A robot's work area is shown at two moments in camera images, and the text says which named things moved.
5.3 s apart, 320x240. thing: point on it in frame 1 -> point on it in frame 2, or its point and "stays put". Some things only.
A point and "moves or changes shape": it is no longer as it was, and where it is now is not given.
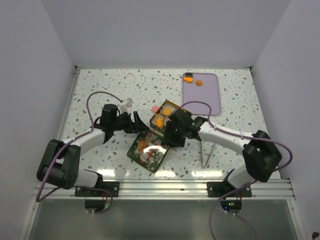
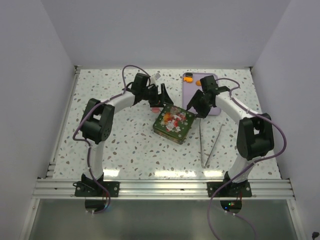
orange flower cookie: (188, 79) stays put
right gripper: (168, 136) -> (202, 112)
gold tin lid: (149, 150) moves or changes shape
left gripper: (138, 125) -> (158, 102)
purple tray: (205, 87) stays put
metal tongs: (201, 154) stays put
